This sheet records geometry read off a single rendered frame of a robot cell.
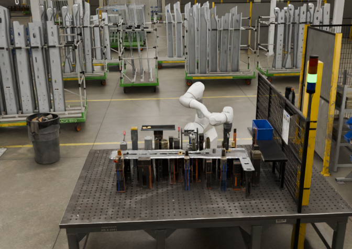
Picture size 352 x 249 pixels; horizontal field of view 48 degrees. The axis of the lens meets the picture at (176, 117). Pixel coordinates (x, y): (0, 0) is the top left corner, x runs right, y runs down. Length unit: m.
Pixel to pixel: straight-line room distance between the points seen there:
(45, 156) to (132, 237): 2.43
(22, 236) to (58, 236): 0.41
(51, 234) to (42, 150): 1.94
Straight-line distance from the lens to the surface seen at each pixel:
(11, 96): 8.04
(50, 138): 6.27
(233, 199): 3.76
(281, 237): 4.57
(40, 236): 4.74
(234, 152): 3.99
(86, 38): 11.27
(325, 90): 5.88
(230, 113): 3.79
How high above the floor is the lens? 2.59
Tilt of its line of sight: 18 degrees down
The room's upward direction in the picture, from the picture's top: 1 degrees counter-clockwise
